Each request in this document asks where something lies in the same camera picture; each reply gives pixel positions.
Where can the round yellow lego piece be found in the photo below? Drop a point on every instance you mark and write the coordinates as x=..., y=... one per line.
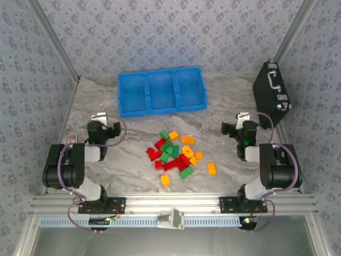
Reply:
x=187, y=151

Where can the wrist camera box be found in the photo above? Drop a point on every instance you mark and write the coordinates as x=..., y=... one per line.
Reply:
x=243, y=116
x=98, y=117

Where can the aluminium corner post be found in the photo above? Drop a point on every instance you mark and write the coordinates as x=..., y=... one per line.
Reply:
x=295, y=26
x=55, y=40

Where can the short green lego brick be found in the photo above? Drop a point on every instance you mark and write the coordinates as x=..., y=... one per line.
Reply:
x=165, y=134

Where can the small picture card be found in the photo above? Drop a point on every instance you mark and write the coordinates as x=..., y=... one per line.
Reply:
x=71, y=139

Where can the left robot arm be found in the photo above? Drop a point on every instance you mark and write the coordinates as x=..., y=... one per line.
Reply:
x=64, y=173

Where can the square green lego brick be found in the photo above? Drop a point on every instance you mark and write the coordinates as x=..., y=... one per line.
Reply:
x=163, y=158

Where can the aluminium frame leg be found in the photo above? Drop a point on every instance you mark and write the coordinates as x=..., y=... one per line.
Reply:
x=29, y=234
x=315, y=234

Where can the green curved lego brick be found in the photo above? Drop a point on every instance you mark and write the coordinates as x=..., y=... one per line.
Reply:
x=168, y=153

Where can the long yellow lego brick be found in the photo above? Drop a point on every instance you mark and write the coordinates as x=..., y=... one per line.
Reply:
x=187, y=139

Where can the grey metal bracket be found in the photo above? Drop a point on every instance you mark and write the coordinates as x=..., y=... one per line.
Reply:
x=173, y=220

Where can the small lit circuit board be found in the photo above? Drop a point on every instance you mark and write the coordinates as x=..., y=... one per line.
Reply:
x=100, y=221
x=249, y=221

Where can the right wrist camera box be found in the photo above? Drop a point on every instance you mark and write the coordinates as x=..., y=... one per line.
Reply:
x=243, y=116

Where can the small red lego brick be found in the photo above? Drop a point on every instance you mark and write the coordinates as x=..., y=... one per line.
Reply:
x=158, y=165
x=150, y=151

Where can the long aluminium frame rail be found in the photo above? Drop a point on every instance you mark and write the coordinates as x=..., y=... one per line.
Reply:
x=170, y=202

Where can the small yellow lego brick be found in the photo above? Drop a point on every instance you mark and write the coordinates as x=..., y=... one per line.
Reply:
x=173, y=135
x=199, y=155
x=165, y=180
x=193, y=160

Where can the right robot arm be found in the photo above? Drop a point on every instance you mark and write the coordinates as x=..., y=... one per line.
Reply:
x=279, y=173

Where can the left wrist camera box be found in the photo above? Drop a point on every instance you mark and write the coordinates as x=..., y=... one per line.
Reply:
x=98, y=117

